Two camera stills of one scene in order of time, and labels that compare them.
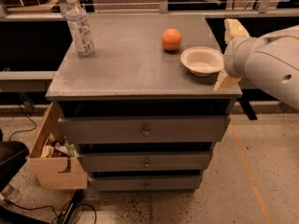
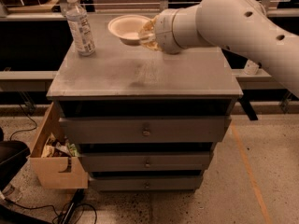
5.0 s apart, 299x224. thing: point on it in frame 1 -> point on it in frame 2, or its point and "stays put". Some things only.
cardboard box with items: x=54 y=158 stays put
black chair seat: x=13 y=155 stays put
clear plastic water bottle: x=79 y=25 stays put
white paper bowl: x=202 y=61 -> x=127 y=28
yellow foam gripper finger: x=234 y=29 -> x=149 y=25
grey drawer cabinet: x=135 y=118 stays put
